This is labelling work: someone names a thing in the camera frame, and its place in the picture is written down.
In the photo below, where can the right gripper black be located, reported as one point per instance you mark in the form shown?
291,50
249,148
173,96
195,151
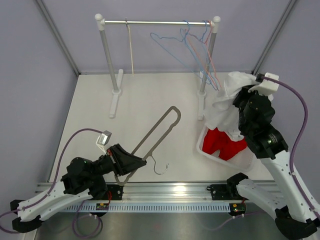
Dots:
244,93

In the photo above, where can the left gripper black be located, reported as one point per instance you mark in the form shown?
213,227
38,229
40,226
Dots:
121,162

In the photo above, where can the white t shirt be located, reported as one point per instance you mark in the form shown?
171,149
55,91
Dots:
222,114

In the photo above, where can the red t shirt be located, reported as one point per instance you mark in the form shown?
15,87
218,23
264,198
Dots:
216,140

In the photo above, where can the silver hanger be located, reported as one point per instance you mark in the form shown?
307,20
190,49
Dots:
142,134

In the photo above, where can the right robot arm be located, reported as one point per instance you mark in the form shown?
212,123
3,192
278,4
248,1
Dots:
294,217

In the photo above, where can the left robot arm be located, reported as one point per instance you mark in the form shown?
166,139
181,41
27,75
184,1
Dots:
83,181

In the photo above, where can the cream wooden hanger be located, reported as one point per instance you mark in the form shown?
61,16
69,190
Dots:
130,47

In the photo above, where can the clothes rack white silver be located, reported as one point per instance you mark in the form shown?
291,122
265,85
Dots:
117,77

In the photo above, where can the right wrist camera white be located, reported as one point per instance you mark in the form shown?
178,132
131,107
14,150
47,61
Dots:
265,87

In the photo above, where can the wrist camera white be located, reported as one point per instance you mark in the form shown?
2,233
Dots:
265,87
103,140

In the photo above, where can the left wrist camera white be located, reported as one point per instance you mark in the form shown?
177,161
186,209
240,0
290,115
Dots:
103,140

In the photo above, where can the white slotted cable duct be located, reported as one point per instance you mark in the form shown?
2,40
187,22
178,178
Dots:
152,207

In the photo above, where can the aluminium rail frame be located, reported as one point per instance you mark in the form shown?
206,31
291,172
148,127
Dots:
174,192

